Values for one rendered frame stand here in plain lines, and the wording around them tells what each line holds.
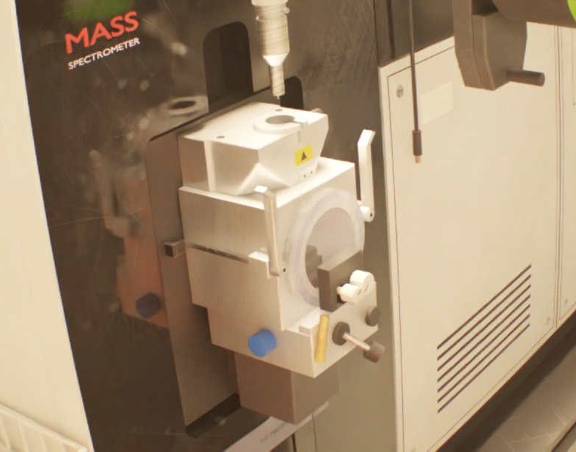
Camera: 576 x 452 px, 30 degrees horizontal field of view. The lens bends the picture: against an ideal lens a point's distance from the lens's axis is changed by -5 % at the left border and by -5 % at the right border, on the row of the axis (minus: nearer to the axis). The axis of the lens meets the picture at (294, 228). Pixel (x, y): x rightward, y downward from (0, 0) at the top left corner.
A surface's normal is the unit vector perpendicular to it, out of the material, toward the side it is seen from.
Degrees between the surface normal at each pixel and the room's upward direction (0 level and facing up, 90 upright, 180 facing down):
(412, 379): 90
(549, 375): 0
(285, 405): 90
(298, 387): 90
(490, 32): 90
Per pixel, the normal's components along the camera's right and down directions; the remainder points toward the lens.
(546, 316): 0.79, 0.18
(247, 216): -0.61, 0.37
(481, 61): -0.53, 0.69
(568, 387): -0.08, -0.91
